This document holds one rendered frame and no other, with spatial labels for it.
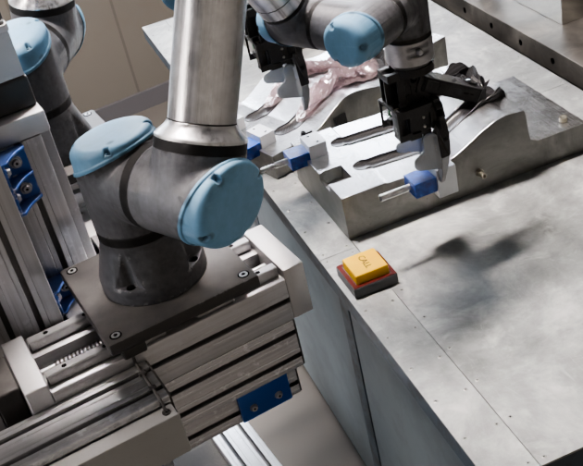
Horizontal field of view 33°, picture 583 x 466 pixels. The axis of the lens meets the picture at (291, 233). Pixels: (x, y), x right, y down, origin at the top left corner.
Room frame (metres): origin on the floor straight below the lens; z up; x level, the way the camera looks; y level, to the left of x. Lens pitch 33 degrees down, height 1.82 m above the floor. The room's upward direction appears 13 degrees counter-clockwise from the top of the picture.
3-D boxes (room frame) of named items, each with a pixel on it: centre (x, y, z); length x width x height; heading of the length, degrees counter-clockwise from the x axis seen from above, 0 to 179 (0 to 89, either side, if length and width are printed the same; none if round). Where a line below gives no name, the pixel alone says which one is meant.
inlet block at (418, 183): (1.42, -0.22, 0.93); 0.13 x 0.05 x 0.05; 103
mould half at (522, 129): (1.67, -0.31, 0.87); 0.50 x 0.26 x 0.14; 103
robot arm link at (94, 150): (1.17, 0.20, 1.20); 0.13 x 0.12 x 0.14; 44
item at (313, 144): (1.67, -0.03, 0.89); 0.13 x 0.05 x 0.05; 103
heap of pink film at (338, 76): (2.00, -0.15, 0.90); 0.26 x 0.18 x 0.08; 121
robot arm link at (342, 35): (1.36, -0.16, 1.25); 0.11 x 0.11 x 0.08; 44
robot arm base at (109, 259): (1.17, 0.20, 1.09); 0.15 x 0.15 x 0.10
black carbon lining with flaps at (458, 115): (1.68, -0.29, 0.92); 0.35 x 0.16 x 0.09; 103
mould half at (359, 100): (2.00, -0.15, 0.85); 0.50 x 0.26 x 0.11; 121
